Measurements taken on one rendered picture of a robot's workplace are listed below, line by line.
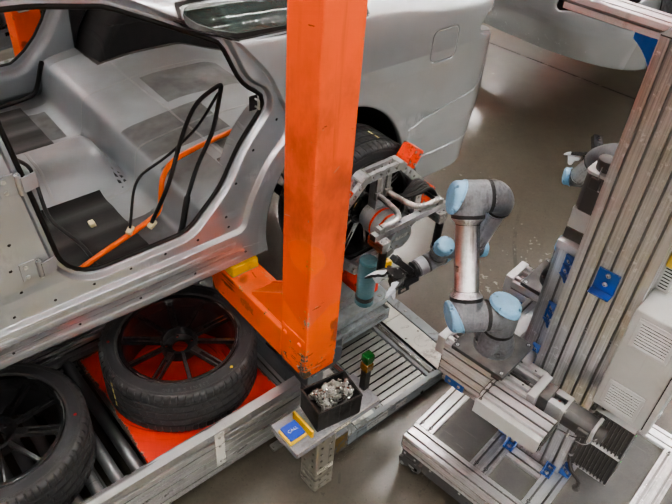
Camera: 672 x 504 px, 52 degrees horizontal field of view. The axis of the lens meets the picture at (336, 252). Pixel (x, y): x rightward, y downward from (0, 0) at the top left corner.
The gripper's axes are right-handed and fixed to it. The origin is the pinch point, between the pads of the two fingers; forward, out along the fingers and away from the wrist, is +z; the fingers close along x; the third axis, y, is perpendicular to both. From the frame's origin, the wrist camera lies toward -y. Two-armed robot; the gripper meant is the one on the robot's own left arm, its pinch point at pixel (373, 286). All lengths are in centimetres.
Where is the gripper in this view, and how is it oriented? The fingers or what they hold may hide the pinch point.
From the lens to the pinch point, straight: 270.0
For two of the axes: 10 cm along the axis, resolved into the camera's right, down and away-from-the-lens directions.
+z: -8.6, 4.3, -2.8
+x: -4.8, -5.0, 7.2
